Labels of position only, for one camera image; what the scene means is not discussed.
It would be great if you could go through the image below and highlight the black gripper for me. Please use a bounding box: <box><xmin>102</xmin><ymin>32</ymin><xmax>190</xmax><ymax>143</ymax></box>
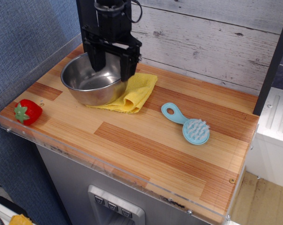
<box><xmin>83</xmin><ymin>0</ymin><xmax>142</xmax><ymax>82</ymax></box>

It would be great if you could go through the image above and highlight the stainless steel bowl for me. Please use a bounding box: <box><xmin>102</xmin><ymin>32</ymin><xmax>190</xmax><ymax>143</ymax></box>
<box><xmin>60</xmin><ymin>53</ymin><xmax>127</xmax><ymax>106</ymax></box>

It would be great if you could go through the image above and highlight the light blue scrub brush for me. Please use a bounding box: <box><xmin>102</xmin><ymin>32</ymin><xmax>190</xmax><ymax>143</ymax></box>
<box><xmin>161</xmin><ymin>103</ymin><xmax>210</xmax><ymax>145</ymax></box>

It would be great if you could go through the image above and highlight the yellow folded cloth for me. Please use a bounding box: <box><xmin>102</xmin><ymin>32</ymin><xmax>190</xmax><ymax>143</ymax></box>
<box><xmin>86</xmin><ymin>73</ymin><xmax>158</xmax><ymax>114</ymax></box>

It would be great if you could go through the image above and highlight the red toy strawberry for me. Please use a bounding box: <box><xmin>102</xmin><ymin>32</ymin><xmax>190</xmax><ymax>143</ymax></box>
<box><xmin>14</xmin><ymin>99</ymin><xmax>43</xmax><ymax>126</ymax></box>

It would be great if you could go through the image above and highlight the silver toy fridge cabinet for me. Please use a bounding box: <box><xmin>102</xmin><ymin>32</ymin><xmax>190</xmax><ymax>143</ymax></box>
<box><xmin>37</xmin><ymin>146</ymin><xmax>205</xmax><ymax>225</ymax></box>

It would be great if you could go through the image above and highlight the grey dispenser button panel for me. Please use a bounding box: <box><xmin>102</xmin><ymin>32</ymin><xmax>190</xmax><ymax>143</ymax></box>
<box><xmin>88</xmin><ymin>185</ymin><xmax>146</xmax><ymax>225</ymax></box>

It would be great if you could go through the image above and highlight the white toy sink counter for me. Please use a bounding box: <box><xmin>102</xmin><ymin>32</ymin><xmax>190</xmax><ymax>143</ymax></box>
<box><xmin>246</xmin><ymin>88</ymin><xmax>283</xmax><ymax>187</ymax></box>

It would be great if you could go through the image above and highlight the yellow object bottom corner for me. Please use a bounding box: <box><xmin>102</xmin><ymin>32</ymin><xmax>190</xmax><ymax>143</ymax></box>
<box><xmin>9</xmin><ymin>214</ymin><xmax>33</xmax><ymax>225</ymax></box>

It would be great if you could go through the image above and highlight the black left frame post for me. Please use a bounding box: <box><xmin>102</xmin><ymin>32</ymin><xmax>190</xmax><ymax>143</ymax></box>
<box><xmin>76</xmin><ymin>0</ymin><xmax>97</xmax><ymax>52</ymax></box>

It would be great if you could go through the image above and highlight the black frame post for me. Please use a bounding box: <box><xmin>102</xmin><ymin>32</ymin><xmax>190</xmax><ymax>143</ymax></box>
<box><xmin>76</xmin><ymin>0</ymin><xmax>97</xmax><ymax>52</ymax></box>
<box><xmin>253</xmin><ymin>28</ymin><xmax>283</xmax><ymax>116</ymax></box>

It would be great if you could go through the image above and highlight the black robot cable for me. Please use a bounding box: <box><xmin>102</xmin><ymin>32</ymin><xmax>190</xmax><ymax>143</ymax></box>
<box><xmin>122</xmin><ymin>0</ymin><xmax>143</xmax><ymax>24</ymax></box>

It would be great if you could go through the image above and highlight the black right frame post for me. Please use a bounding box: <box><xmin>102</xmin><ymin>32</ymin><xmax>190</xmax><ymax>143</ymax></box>
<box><xmin>253</xmin><ymin>28</ymin><xmax>283</xmax><ymax>116</ymax></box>

